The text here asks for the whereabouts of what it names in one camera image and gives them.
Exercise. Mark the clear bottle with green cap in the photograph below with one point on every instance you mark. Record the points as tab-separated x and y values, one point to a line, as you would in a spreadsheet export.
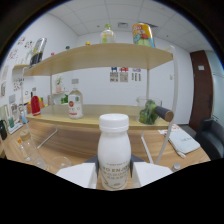
108	36

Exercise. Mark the blue wall poster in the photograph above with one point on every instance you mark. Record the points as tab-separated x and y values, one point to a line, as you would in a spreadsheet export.
114	75

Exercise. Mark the black chair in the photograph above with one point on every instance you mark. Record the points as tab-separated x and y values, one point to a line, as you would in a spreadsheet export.
211	138

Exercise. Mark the red liquid glass bottle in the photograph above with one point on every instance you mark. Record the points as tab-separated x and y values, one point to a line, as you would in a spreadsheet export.
35	106

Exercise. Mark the red wall poster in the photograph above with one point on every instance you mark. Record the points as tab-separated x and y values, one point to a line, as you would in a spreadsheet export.
123	75

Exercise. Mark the clear bottle with peach label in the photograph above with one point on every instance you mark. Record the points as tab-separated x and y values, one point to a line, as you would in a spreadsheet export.
76	105

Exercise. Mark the two-tier wooden shelf rack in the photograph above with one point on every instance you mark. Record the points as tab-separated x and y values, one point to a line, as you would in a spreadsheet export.
100	58

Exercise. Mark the yellow snack bag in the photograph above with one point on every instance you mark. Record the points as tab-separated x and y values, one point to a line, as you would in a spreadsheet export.
143	35

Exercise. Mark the multicolour wall poster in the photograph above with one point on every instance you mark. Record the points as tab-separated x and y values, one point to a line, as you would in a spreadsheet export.
136	75

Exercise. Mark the black kettle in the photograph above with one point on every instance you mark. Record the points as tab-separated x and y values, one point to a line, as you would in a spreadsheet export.
3	130

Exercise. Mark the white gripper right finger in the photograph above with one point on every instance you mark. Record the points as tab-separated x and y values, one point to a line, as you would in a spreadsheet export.
150	172

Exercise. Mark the brown door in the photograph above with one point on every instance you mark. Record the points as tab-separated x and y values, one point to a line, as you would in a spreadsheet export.
201	90

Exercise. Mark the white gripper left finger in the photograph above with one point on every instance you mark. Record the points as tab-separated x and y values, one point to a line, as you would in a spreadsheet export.
78	175

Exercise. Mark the black snack bag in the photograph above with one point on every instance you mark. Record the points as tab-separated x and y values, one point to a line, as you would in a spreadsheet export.
37	51

